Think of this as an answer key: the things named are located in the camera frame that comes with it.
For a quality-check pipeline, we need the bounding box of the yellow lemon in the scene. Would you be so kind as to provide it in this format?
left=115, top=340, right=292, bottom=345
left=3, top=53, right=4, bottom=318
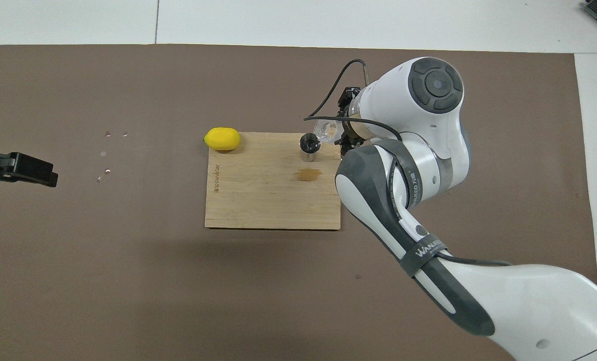
left=204, top=127, right=241, bottom=151

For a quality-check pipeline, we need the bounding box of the steel jigger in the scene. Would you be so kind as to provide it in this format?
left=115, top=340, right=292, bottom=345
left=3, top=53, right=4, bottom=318
left=299, top=133, right=322, bottom=162

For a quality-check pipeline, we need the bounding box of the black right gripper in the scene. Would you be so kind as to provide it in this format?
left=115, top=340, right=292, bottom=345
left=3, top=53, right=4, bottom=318
left=337, top=88, right=363, bottom=155

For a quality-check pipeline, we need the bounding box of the bamboo cutting board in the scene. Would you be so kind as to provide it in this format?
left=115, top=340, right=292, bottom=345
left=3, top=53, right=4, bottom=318
left=205, top=132, right=342, bottom=231

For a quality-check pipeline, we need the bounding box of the clear plastic cup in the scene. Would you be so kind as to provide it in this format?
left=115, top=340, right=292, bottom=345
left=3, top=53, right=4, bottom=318
left=313, top=118, right=341, bottom=143

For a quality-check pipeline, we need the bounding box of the brown table mat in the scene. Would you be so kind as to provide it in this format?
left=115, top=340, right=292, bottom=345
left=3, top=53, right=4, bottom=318
left=0, top=44, right=597, bottom=361

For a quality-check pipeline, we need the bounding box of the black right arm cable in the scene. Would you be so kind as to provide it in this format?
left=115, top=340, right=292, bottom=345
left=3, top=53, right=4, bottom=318
left=303, top=59, right=513, bottom=267

